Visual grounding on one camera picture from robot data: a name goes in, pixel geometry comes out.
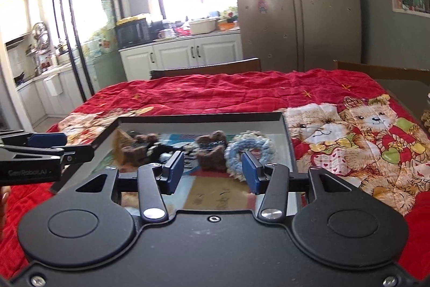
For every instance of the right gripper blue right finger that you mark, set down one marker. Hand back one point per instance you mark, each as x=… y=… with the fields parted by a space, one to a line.
x=271 y=180

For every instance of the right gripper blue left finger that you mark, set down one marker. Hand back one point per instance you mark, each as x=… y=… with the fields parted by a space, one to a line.
x=154 y=180

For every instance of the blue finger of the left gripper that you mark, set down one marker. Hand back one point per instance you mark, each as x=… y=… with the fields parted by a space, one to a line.
x=78 y=153
x=27 y=139

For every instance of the brown knit hair claw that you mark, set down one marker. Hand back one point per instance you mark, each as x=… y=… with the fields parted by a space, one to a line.
x=210 y=153
x=135 y=154

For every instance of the brown paper pyramid packet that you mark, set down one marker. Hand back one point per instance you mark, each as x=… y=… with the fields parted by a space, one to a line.
x=121 y=140

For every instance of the black white-trim scrunchie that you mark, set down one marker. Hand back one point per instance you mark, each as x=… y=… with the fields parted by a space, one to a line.
x=161 y=153

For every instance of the person's left hand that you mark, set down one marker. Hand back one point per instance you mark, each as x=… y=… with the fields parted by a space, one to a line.
x=5 y=193

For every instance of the colourful printed paper sheet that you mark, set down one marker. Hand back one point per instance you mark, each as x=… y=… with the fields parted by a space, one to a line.
x=197 y=189

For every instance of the black shallow cardboard box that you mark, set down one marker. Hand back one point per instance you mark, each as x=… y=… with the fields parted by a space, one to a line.
x=271 y=125

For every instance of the red quilted bedspread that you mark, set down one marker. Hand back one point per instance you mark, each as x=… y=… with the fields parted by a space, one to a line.
x=220 y=94

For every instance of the white kitchen cabinet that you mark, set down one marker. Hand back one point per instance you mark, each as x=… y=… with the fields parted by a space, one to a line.
x=182 y=52

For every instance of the dark wooden chair back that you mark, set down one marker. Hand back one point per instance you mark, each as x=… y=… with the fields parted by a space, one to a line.
x=242 y=66

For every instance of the black microwave oven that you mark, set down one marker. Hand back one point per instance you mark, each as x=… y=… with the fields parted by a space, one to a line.
x=133 y=33

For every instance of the white mug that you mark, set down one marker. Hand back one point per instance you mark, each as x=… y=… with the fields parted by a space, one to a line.
x=166 y=33

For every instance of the beige plastic basin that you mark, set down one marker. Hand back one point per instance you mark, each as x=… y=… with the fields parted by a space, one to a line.
x=202 y=26

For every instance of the wooden bead mat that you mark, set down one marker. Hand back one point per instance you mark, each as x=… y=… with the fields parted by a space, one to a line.
x=425 y=119

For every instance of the brown wooden chair right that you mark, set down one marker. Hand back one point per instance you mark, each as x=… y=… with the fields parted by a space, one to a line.
x=383 y=72

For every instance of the silver double-door refrigerator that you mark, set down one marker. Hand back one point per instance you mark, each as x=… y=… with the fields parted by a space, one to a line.
x=299 y=35

